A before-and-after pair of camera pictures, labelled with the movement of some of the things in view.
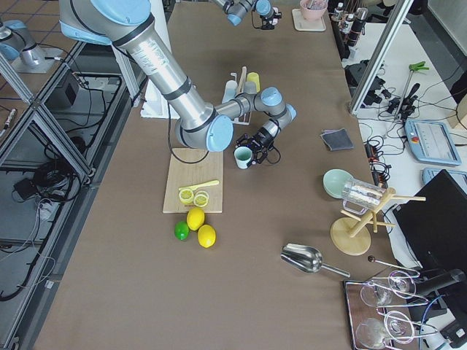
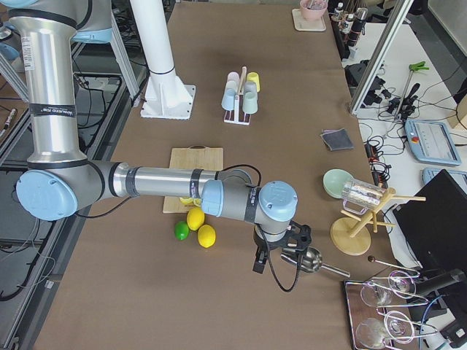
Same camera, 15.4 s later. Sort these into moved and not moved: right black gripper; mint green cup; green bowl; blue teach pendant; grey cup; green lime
Moved: right black gripper; mint green cup
Not moved: grey cup; green lime; blue teach pendant; green bowl
